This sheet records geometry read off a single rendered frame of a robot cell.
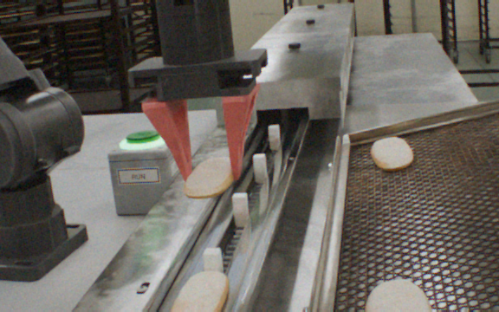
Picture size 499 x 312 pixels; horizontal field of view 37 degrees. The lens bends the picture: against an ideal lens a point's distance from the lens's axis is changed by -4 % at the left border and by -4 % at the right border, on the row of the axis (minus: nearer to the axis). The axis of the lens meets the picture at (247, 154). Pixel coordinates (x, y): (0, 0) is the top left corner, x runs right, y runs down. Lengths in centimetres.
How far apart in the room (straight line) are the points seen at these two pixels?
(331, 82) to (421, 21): 660
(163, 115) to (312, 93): 49
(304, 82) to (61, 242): 44
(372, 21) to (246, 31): 124
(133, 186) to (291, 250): 22
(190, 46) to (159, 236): 19
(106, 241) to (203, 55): 30
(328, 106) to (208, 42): 50
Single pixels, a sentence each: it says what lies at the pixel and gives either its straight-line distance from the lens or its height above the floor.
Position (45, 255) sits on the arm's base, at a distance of 77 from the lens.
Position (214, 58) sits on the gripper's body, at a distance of 59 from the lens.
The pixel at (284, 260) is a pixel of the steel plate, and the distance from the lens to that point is 72.
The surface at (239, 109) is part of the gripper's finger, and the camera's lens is 59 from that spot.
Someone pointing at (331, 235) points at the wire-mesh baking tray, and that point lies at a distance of 58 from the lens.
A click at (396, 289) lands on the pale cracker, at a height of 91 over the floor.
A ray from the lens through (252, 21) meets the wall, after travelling 772.
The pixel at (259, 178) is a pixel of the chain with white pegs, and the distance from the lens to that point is 89.
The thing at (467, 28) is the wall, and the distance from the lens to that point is 771.
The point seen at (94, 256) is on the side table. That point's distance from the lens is 79.
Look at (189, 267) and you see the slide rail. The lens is 65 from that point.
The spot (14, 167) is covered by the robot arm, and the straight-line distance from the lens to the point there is 72.
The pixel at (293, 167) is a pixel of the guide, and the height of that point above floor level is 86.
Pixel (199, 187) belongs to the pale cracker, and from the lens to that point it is 60.
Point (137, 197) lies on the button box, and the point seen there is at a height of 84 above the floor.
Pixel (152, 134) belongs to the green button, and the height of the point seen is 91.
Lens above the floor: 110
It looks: 15 degrees down
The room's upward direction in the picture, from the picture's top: 6 degrees counter-clockwise
